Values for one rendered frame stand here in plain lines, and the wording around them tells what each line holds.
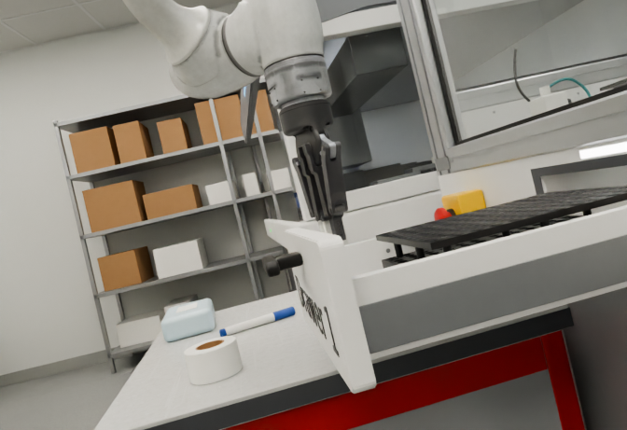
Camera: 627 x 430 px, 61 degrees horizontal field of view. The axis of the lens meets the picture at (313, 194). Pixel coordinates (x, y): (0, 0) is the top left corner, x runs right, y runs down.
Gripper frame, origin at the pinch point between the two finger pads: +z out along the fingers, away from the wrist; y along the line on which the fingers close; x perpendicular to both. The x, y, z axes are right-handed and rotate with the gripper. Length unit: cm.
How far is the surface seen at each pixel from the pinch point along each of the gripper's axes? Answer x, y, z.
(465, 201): 23.2, 0.9, -1.0
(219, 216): 71, -391, -11
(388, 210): 38, -48, 0
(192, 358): -22.9, -0.1, 9.6
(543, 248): 0.0, 38.3, 1.1
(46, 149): -54, -435, -101
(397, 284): -11.5, 35.4, 1.0
